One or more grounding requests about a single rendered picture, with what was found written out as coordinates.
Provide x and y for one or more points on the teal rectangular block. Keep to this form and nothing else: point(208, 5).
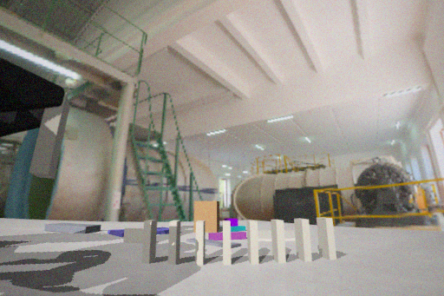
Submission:
point(237, 228)

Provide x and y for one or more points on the brown block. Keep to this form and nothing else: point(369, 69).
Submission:
point(209, 212)

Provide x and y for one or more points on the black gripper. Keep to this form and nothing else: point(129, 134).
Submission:
point(23, 98)

